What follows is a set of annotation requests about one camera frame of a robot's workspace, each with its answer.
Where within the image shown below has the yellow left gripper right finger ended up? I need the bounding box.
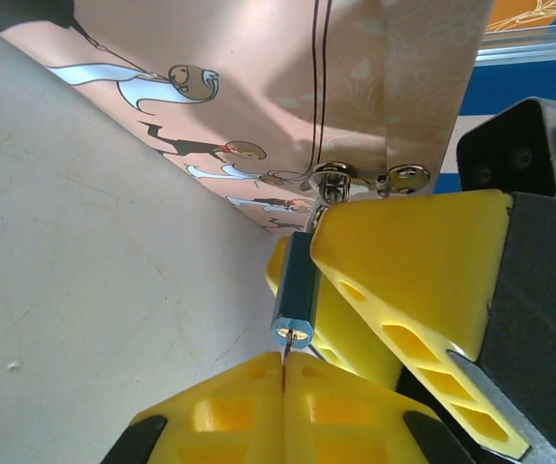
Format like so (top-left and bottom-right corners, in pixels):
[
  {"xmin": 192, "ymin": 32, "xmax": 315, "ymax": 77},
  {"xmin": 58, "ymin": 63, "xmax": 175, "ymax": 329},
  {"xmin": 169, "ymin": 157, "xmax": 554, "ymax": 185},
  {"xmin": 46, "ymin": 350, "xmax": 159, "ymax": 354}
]
[{"xmin": 282, "ymin": 351, "xmax": 472, "ymax": 464}]

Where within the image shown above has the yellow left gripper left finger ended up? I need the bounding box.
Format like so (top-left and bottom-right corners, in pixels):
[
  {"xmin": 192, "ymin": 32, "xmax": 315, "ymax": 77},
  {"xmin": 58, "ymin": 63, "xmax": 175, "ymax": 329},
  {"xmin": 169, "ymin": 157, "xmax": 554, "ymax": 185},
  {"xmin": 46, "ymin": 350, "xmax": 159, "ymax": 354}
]
[{"xmin": 98, "ymin": 351, "xmax": 286, "ymax": 464}]

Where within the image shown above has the blue pencil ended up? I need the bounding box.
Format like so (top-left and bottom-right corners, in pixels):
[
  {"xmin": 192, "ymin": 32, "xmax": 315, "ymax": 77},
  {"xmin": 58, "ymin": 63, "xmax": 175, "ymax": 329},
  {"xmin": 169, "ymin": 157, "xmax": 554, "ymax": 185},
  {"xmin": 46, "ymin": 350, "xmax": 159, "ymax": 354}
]
[{"xmin": 268, "ymin": 201, "xmax": 328, "ymax": 350}]

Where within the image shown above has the metal box latch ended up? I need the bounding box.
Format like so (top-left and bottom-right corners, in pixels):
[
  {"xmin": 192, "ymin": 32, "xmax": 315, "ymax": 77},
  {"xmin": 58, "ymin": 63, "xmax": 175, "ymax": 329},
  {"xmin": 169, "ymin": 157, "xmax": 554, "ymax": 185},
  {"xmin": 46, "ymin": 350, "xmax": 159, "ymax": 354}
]
[{"xmin": 300, "ymin": 161, "xmax": 433, "ymax": 204}]

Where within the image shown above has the pink wedding cartoon box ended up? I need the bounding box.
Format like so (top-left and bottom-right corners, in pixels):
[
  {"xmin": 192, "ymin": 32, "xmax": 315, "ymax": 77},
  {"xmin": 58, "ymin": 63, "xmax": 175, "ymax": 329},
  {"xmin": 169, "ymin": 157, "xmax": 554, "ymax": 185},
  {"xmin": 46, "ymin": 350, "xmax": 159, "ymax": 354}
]
[{"xmin": 0, "ymin": 0, "xmax": 495, "ymax": 236}]

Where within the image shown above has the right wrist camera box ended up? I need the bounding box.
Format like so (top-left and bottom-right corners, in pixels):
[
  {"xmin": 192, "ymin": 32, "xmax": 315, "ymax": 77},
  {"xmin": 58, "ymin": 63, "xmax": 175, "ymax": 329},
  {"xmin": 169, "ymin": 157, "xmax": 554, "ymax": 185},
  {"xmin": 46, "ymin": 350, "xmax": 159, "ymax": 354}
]
[{"xmin": 455, "ymin": 96, "xmax": 556, "ymax": 199}]

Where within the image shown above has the aluminium frame rail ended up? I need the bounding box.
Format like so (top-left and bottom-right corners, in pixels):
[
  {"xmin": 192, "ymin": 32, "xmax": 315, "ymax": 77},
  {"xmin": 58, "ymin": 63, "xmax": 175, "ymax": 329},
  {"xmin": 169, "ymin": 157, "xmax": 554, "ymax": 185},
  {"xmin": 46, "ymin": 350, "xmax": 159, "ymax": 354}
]
[{"xmin": 474, "ymin": 21, "xmax": 556, "ymax": 63}]

